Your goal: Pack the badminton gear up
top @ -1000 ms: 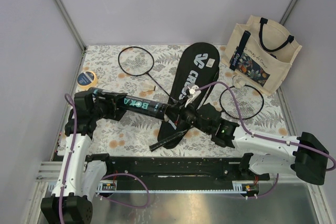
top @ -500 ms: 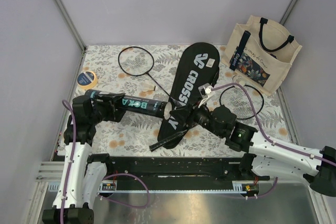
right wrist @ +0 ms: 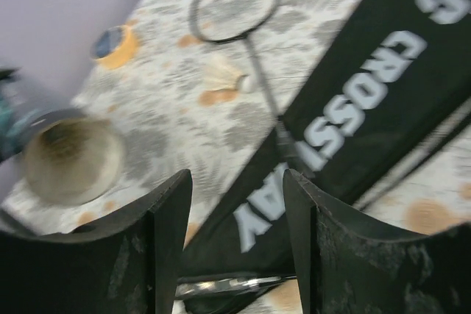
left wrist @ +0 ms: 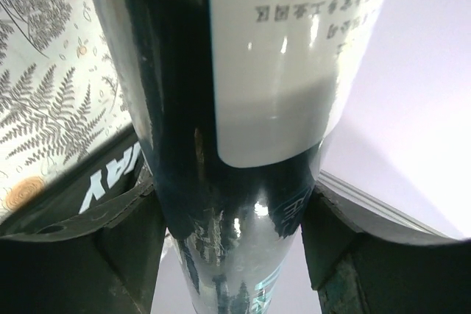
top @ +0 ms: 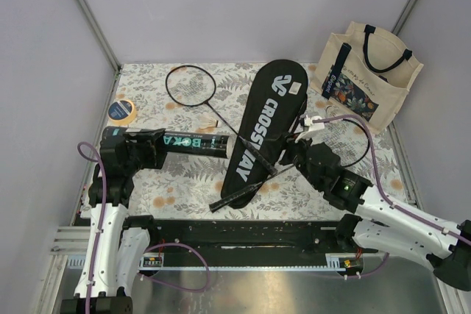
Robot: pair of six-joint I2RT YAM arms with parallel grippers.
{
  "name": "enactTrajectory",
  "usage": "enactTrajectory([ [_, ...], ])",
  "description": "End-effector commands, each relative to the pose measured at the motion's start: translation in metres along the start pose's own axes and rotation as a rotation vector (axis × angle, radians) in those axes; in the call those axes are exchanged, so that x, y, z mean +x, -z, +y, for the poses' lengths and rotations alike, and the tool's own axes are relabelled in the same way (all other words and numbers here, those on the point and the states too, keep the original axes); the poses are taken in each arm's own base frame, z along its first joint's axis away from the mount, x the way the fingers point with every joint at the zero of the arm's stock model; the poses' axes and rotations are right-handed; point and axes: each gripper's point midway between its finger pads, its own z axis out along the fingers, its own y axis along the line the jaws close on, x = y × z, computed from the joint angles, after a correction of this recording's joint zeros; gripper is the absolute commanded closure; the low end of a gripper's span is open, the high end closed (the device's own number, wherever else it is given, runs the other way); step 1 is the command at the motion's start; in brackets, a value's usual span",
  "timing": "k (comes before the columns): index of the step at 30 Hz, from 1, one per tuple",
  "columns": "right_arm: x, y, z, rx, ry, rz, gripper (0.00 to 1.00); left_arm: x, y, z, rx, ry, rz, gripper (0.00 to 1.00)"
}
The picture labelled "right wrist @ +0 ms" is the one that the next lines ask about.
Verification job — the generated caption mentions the black Boka shuttlecock tube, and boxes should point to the black Boka shuttlecock tube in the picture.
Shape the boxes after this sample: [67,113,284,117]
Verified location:
[1,66,126,205]

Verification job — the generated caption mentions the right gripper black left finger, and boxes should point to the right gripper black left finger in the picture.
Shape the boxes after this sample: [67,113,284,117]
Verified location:
[1,169,192,314]

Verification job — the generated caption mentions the black Crossway racket cover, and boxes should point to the black Crossway racket cover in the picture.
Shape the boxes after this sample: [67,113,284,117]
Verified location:
[180,0,471,314]

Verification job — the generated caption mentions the black badminton racket right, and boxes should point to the black badminton racket right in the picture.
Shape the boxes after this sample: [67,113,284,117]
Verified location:
[175,100,471,300]

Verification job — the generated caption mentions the black badminton racket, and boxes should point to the black badminton racket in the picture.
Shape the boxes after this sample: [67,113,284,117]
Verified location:
[189,0,314,179]
[175,100,471,300]

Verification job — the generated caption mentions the white shuttlecock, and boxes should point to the white shuttlecock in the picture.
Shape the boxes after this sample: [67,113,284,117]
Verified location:
[202,60,257,93]

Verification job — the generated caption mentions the floral patterned table mat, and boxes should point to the floral patterned table mat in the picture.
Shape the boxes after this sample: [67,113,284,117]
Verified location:
[0,0,471,314]

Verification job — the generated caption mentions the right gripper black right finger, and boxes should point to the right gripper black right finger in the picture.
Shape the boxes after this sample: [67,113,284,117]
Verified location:
[283,169,470,314]

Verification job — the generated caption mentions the black badminton racket left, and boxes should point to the black badminton racket left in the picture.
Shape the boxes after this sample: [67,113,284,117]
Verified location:
[189,0,314,179]

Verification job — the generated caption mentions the yellow masking tape roll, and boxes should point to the yellow masking tape roll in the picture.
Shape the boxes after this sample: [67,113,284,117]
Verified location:
[90,24,139,70]

